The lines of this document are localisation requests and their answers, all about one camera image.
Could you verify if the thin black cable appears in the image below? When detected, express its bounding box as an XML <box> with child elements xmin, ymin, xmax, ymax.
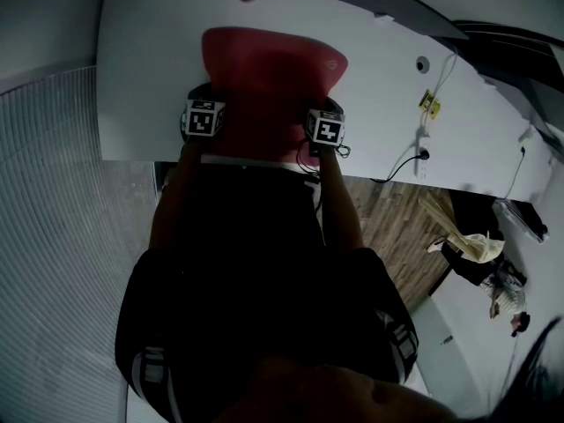
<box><xmin>501</xmin><ymin>146</ymin><xmax>528</xmax><ymax>200</ymax></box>

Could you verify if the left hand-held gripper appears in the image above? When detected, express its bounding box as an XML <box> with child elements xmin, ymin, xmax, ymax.
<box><xmin>181</xmin><ymin>82</ymin><xmax>227</xmax><ymax>138</ymax></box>

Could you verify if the black power cable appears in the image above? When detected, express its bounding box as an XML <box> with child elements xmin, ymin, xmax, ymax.
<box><xmin>368</xmin><ymin>147</ymin><xmax>431</xmax><ymax>185</ymax></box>

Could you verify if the yellow tag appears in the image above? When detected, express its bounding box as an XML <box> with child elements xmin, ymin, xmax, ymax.
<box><xmin>418</xmin><ymin>88</ymin><xmax>443</xmax><ymax>119</ymax></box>

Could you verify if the white power strip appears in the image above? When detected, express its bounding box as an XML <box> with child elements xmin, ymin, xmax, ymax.
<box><xmin>413</xmin><ymin>131</ymin><xmax>433</xmax><ymax>180</ymax></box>

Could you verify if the person's face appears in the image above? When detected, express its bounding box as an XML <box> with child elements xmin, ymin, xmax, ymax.
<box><xmin>215</xmin><ymin>353</ymin><xmax>459</xmax><ymax>423</ymax></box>

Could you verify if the person's black clothing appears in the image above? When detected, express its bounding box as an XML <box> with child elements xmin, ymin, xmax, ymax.
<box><xmin>115</xmin><ymin>160</ymin><xmax>419</xmax><ymax>423</ymax></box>

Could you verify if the red mouse pad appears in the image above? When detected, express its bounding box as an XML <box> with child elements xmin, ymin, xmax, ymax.
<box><xmin>201</xmin><ymin>26</ymin><xmax>349</xmax><ymax>169</ymax></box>

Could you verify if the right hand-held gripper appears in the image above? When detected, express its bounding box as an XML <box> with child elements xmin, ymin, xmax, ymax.
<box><xmin>305</xmin><ymin>97</ymin><xmax>346</xmax><ymax>156</ymax></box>

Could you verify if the thin white cable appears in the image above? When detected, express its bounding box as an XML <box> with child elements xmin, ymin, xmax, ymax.
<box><xmin>415</xmin><ymin>44</ymin><xmax>460</xmax><ymax>138</ymax></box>

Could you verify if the person's right forearm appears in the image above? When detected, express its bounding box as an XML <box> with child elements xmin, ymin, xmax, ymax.
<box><xmin>316</xmin><ymin>145</ymin><xmax>365</xmax><ymax>251</ymax></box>

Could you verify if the grey shoulder strap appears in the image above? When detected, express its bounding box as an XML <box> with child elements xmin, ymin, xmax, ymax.
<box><xmin>130</xmin><ymin>345</ymin><xmax>178</xmax><ymax>423</ymax></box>
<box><xmin>374</xmin><ymin>308</ymin><xmax>419</xmax><ymax>385</ymax></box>

